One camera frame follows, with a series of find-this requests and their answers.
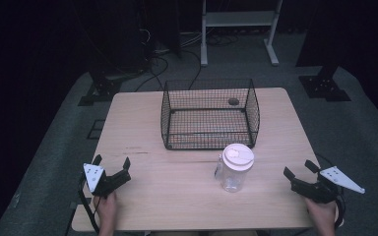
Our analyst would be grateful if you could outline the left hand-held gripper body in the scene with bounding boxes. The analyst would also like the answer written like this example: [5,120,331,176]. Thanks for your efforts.
[83,162,133,198]

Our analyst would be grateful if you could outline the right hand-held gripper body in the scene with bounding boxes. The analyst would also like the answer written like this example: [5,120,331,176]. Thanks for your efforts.
[290,165,366,205]

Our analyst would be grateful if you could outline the person's right hand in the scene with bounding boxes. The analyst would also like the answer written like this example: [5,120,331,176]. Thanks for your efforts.
[304,196,340,236]

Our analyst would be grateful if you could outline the person's left hand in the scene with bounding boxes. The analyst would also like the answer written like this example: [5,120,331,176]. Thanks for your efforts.
[93,191,118,236]

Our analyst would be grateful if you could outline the clear cup with white lid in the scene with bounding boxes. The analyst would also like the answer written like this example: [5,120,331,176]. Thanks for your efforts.
[220,143,256,194]

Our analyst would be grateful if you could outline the black stand base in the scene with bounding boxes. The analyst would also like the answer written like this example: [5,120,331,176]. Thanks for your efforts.
[77,70,123,107]
[297,63,352,103]

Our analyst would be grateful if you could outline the white metal stand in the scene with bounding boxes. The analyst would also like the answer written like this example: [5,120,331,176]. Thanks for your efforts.
[200,0,284,68]

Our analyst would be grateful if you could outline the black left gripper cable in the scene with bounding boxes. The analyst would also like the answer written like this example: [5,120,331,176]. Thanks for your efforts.
[77,175,100,234]

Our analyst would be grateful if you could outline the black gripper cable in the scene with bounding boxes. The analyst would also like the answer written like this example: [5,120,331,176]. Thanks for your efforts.
[77,175,100,234]
[314,152,347,230]

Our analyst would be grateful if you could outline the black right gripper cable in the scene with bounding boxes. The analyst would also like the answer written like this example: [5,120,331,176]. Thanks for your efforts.
[314,152,347,230]

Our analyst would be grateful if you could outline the black floor frame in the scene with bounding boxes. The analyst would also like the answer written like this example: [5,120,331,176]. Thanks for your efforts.
[86,119,106,141]

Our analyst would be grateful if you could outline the black wire basket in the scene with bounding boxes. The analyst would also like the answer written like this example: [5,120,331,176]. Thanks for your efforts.
[159,78,261,151]

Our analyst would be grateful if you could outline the black floor cables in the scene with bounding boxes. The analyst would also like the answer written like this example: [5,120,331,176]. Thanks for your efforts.
[134,28,240,93]

